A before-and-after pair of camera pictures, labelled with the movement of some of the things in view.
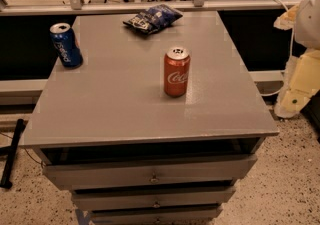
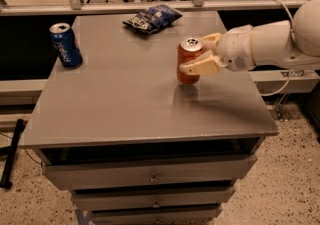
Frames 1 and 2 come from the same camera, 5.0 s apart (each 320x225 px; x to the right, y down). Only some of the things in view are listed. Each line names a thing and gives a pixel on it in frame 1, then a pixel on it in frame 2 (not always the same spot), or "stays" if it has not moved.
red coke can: [176, 66] -> [187, 49]
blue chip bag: [153, 18] stays
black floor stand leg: [10, 152] stays
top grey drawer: [180, 173] stays
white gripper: [309, 22] -> [234, 49]
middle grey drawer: [151, 199] stays
